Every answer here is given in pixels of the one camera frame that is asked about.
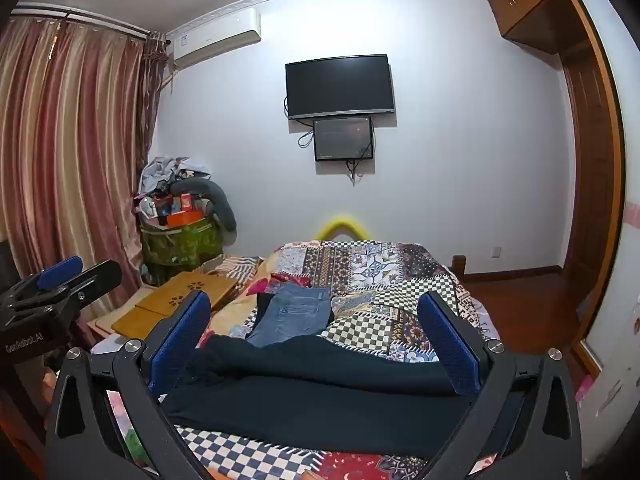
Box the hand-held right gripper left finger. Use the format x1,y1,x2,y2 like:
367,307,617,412
44,290,213,480

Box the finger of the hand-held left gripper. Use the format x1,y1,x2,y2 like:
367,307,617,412
62,259,124,308
38,255,85,292

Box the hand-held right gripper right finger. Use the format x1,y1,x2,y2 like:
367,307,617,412
417,291,583,480

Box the dark teal pants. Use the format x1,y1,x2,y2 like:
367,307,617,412
162,334,477,461

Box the bamboo lap desk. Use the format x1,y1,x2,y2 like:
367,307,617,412
111,271,239,342

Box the orange yellow blanket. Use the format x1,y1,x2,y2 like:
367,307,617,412
212,255,283,341

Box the green patterned bag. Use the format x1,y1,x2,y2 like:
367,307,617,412
140,216,224,273

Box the striped cloth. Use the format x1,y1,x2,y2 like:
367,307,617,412
219,255,263,282

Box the patchwork quilt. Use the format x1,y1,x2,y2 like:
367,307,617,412
165,240,501,480

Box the orange box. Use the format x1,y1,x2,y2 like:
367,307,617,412
166,209,204,229

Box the striped pink curtain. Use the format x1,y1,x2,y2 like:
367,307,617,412
0,14,167,333

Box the blue jeans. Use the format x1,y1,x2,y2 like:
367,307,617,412
246,282,335,348

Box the red cloth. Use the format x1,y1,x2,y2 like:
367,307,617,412
247,272,313,311

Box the grey tube pillow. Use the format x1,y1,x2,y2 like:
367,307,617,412
171,177,239,247

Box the pink slipper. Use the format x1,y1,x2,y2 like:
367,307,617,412
575,374,597,403

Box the yellow foam arch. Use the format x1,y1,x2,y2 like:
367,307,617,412
315,215,366,244

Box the wooden door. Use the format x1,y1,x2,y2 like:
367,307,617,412
560,0,627,376

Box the curtain rod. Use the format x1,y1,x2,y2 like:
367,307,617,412
10,2,152,39

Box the white air conditioner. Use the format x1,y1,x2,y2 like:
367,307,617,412
166,7,262,72

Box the wooden overhead cabinet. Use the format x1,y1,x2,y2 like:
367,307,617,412
486,0,592,54

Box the small black wall monitor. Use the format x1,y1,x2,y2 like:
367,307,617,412
313,116,375,162

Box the large black wall television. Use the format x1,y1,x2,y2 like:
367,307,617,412
285,54,396,121

